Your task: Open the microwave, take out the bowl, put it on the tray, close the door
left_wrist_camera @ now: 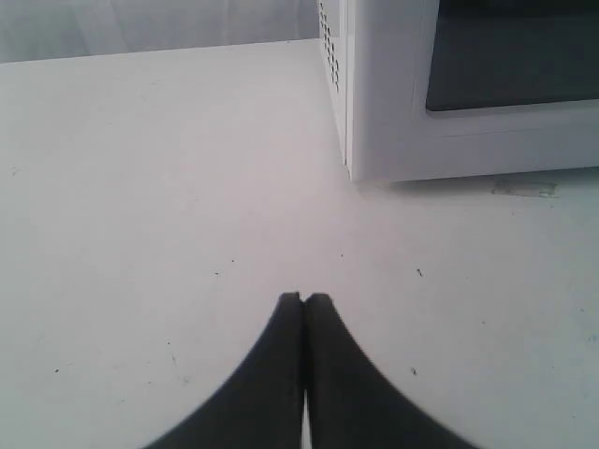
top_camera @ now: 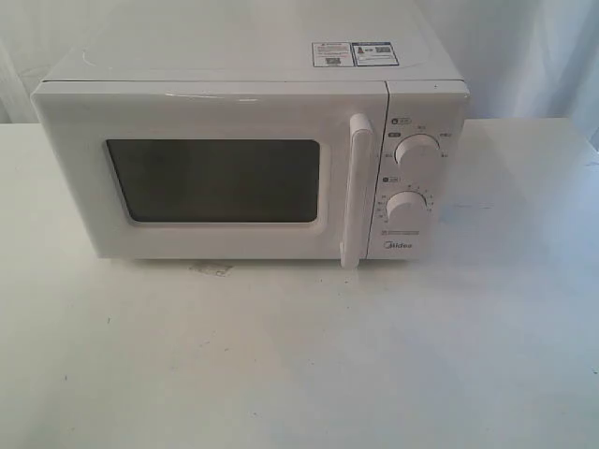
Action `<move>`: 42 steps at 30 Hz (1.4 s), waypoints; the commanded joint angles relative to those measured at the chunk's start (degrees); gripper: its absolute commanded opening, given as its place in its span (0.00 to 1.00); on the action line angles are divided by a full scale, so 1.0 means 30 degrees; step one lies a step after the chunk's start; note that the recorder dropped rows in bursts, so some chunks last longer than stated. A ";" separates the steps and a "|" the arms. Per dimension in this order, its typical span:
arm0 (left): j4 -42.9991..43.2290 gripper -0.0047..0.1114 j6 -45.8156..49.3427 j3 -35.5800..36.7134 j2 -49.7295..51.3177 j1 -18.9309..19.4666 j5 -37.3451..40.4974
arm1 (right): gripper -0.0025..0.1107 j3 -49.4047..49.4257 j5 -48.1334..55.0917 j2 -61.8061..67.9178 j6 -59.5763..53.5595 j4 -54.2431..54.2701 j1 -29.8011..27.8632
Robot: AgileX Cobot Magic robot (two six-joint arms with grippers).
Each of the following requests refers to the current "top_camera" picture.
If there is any white microwave door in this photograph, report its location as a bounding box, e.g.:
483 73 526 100
32 81 388 268

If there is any white microwave oven body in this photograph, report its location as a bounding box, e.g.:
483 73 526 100
38 17 472 264

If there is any clear tape patch on table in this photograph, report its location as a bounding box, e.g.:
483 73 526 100
189 261 233 277

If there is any lower white control knob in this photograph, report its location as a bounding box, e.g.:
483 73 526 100
386 191 428 223

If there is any white control knob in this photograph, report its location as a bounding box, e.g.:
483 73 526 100
386 191 428 223
394 134 442 169

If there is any upper white control knob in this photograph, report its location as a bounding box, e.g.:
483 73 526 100
394 134 442 169

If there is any left warning label sticker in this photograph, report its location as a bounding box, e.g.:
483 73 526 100
312 42 355 67

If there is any warning label sticker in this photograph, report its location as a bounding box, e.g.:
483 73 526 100
312 42 355 67
351 42 399 67

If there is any right warning label sticker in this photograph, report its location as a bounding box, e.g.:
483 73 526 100
351 42 399 67

